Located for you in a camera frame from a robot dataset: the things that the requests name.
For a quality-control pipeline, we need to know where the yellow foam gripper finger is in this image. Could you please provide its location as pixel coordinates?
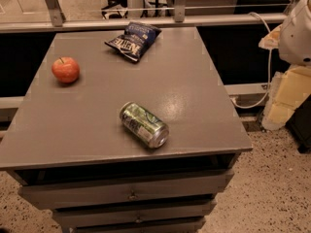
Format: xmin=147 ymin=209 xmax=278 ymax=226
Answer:
xmin=261 ymin=65 xmax=311 ymax=130

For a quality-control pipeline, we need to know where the green soda can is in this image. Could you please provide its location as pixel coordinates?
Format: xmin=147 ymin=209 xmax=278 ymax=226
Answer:
xmin=120 ymin=102 xmax=169 ymax=149

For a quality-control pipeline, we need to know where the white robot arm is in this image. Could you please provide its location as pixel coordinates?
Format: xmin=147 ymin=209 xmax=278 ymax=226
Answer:
xmin=259 ymin=0 xmax=311 ymax=130

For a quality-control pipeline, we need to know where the dark blue chip bag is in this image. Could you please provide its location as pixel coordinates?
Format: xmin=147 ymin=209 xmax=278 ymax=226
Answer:
xmin=105 ymin=21 xmax=161 ymax=62

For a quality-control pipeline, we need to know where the black office chair base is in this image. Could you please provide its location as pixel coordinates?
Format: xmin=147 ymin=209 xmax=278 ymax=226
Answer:
xmin=101 ymin=0 xmax=127 ymax=19

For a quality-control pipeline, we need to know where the red apple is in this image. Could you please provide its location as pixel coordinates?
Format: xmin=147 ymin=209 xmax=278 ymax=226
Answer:
xmin=52 ymin=57 xmax=80 ymax=83

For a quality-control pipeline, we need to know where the grey drawer cabinet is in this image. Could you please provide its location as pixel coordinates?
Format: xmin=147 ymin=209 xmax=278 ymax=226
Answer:
xmin=0 ymin=28 xmax=252 ymax=233

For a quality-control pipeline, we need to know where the white cable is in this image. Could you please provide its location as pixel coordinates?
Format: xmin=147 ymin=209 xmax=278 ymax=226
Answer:
xmin=231 ymin=12 xmax=274 ymax=110

